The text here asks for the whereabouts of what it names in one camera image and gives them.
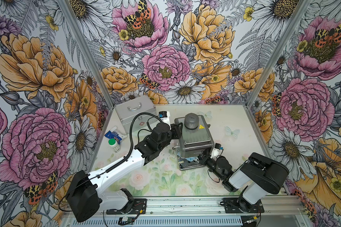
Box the white vented cable duct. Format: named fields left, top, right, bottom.
left=102, top=216, right=243, bottom=227

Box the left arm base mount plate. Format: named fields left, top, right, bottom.
left=106, top=198, right=147, bottom=215

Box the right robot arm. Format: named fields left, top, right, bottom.
left=199, top=152, right=289, bottom=213

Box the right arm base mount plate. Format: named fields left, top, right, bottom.
left=220, top=197, right=264, bottom=214

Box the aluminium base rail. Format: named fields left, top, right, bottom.
left=96, top=195, right=305, bottom=217

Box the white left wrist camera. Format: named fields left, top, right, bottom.
left=159, top=111, right=171, bottom=126

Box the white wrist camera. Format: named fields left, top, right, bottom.
left=210, top=143, right=223, bottom=159
left=159, top=111, right=171, bottom=126

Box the blue patterned cleaning cloth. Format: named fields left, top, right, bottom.
left=179, top=157, right=199, bottom=164

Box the grey coffee machine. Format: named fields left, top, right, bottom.
left=173, top=113, right=215, bottom=171

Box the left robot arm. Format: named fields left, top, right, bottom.
left=65, top=112, right=183, bottom=222

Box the white bottle with green cap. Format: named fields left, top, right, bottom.
left=108, top=138, right=121, bottom=152

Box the blue bottle with green cap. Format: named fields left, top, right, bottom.
left=105, top=126, right=127, bottom=145

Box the silver metal case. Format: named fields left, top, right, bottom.
left=115, top=96, right=156, bottom=133

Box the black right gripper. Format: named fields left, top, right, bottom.
left=195, top=150, right=225, bottom=180

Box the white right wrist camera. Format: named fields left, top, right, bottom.
left=210, top=143, right=223, bottom=159

